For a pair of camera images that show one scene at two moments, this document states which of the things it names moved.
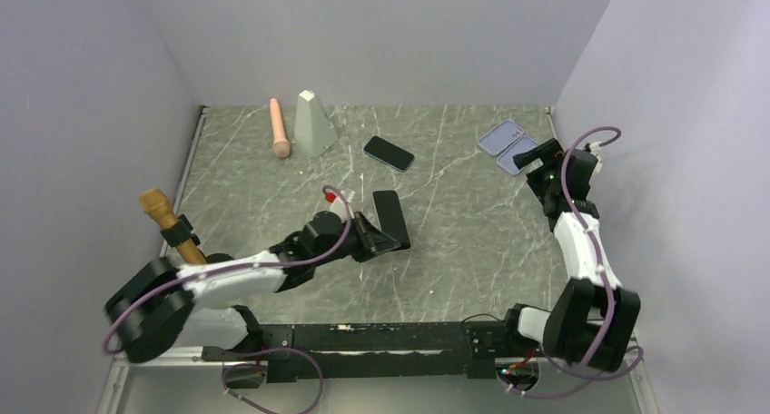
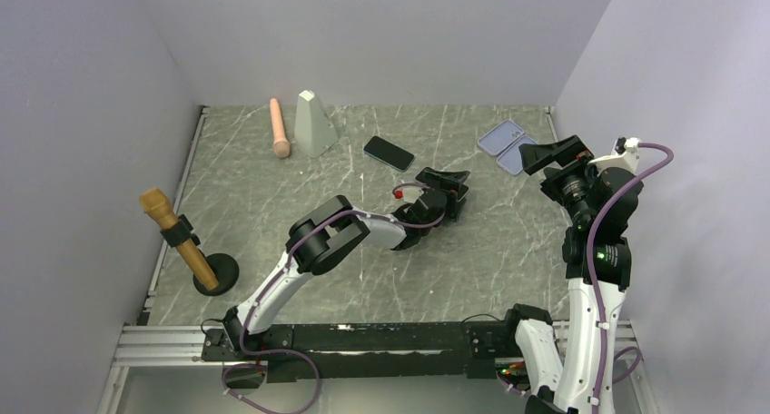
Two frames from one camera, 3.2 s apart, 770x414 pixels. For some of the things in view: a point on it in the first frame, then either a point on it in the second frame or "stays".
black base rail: (370, 350) stays
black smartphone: (506, 160) stays
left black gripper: (371, 239) to (450, 185)
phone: (500, 137) stays
